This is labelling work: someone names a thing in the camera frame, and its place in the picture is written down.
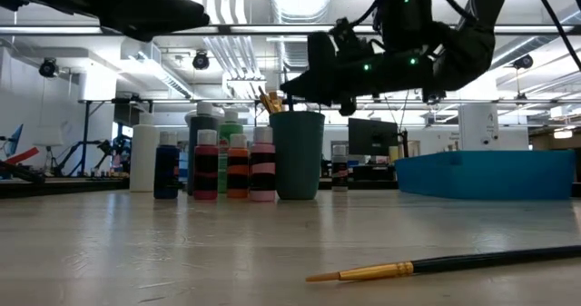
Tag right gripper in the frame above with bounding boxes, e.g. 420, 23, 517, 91
281, 31, 437, 115

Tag green plastic cup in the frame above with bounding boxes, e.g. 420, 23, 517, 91
269, 110, 326, 202

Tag small dark paint bottle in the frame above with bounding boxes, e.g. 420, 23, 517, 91
331, 144, 350, 193

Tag blue paint bottle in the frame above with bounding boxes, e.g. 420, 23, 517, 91
153, 131, 181, 201

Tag blue plastic bin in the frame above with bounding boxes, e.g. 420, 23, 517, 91
394, 150, 576, 202

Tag long brush ribbed gold ferrule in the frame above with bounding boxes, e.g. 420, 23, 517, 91
304, 243, 581, 283

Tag tall green paint bottle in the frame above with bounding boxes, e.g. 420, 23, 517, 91
217, 109, 244, 195

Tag pink paint bottle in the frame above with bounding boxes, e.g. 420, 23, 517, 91
248, 126, 278, 203

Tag orange paint bottle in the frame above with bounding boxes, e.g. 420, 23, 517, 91
226, 133, 251, 200

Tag red paint bottle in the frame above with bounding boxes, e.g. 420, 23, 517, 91
193, 129, 220, 202

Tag black ceiling spotlight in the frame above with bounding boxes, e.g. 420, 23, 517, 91
512, 54, 535, 71
192, 50, 211, 71
38, 56, 59, 78
425, 87, 448, 104

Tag black computer monitor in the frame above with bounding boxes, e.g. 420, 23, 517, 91
348, 117, 399, 157

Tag dark office desk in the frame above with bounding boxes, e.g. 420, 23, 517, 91
349, 163, 397, 192

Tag tall black bottle white cap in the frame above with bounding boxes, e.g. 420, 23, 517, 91
188, 101, 220, 196

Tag white cylindrical column unit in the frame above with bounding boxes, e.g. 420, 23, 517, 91
458, 104, 499, 152

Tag blue board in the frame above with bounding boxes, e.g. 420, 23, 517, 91
4, 123, 25, 157

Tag red board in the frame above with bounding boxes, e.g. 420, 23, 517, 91
7, 146, 41, 166

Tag black lab workbench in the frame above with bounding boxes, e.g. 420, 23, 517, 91
0, 174, 132, 199

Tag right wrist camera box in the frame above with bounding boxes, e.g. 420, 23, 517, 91
333, 17, 379, 64

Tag black frame beam light strips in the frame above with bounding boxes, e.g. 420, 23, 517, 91
0, 23, 581, 36

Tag hanging black cable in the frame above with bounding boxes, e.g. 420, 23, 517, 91
398, 100, 409, 133

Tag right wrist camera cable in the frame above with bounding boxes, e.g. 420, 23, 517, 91
356, 0, 478, 28

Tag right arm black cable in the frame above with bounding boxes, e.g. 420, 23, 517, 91
528, 0, 581, 71

